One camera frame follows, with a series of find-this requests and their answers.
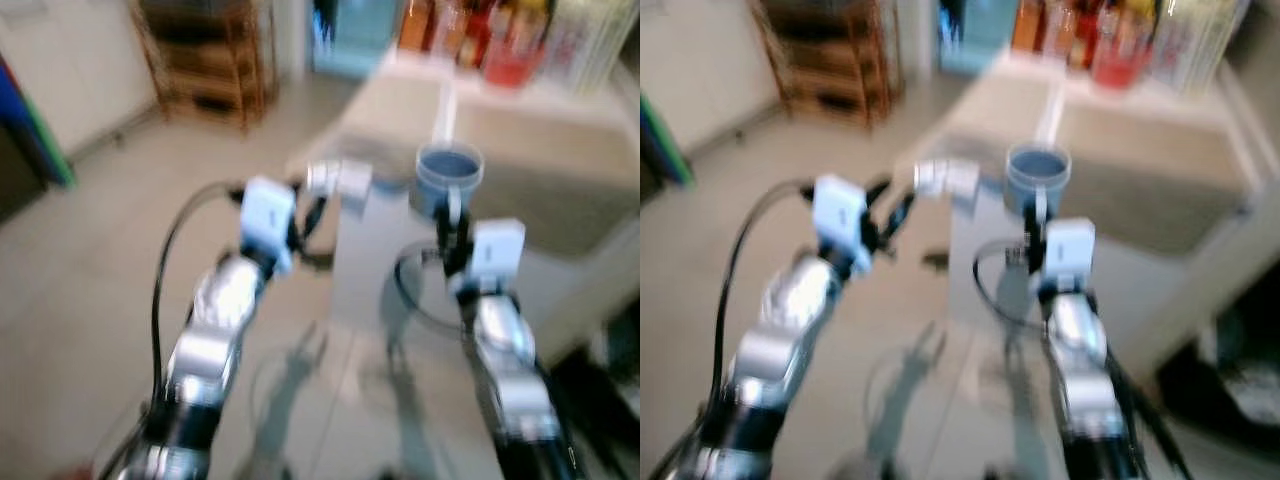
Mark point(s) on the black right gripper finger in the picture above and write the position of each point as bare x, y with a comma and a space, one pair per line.
1035, 210
455, 212

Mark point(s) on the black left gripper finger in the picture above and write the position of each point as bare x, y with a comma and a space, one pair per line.
878, 190
318, 212
297, 192
900, 212

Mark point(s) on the white cup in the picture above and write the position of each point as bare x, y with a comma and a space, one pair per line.
342, 180

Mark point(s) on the blue grey cup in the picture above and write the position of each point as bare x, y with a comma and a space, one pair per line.
1038, 168
448, 170

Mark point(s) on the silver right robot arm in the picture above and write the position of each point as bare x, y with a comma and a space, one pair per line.
505, 360
1085, 360

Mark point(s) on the white counter unit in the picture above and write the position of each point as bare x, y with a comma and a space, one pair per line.
540, 170
1150, 170

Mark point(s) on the brown wooden shelf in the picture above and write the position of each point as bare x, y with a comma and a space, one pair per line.
825, 60
205, 60

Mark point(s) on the red container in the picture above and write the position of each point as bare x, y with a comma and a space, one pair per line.
1122, 55
512, 55

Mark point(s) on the orange drink bottle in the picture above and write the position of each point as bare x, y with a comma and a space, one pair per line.
1030, 25
414, 25

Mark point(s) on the black bin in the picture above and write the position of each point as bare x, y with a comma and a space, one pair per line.
1225, 370
610, 380

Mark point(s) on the clear plastic package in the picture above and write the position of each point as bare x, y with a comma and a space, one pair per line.
1195, 45
590, 45

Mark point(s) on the blue and green board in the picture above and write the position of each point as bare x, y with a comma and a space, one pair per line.
45, 140
665, 145

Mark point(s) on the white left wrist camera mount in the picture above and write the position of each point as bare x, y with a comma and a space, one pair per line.
840, 218
268, 220

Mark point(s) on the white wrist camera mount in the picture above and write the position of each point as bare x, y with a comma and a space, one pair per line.
497, 252
840, 218
1068, 250
268, 220

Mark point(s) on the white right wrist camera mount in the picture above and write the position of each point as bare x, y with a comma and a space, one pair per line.
1068, 250
497, 252

